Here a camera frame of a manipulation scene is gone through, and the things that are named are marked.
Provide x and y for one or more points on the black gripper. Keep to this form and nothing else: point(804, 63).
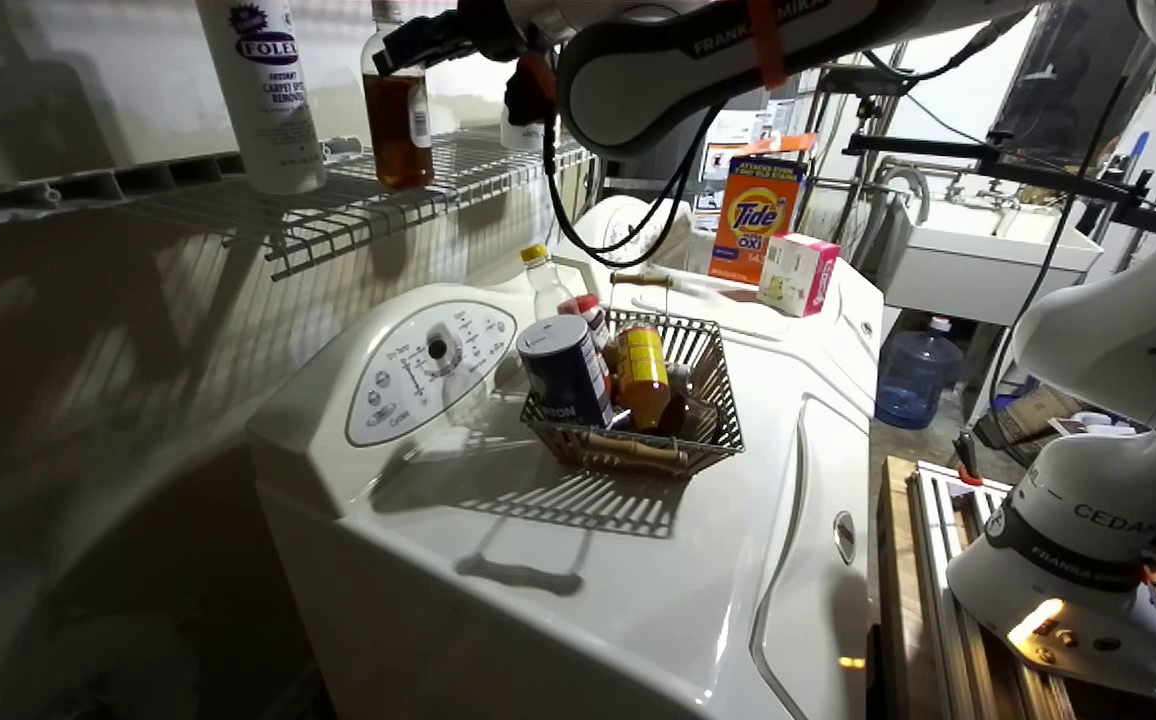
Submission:
point(497, 30)

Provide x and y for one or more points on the brown syrup bottle white cap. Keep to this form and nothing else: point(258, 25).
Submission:
point(399, 133)

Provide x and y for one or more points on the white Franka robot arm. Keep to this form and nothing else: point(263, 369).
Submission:
point(1109, 360)

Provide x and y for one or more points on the white utility sink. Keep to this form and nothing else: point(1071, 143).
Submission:
point(989, 266)

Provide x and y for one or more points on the white spray can blue label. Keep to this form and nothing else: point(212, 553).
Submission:
point(271, 94)

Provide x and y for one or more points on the clear bottle yellow cap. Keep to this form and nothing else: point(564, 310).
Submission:
point(547, 283)

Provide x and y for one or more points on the blue labelled tin can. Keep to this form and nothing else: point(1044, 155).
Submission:
point(564, 375)

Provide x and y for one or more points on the orange Tide detergent box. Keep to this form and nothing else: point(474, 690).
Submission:
point(757, 215)

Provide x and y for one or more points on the yellow mustard bottle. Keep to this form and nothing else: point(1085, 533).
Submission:
point(643, 378)

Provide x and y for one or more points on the pink white carton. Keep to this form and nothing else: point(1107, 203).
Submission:
point(801, 273)

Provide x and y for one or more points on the wicker basket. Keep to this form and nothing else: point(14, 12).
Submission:
point(680, 448)

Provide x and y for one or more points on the white washing machine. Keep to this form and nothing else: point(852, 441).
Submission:
point(577, 601)

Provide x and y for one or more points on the black metal boom bar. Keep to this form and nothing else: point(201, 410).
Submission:
point(1000, 163)

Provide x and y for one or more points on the blue water jug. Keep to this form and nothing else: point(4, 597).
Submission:
point(918, 381)

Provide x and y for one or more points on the wooden pallet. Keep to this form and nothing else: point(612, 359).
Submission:
point(897, 584)

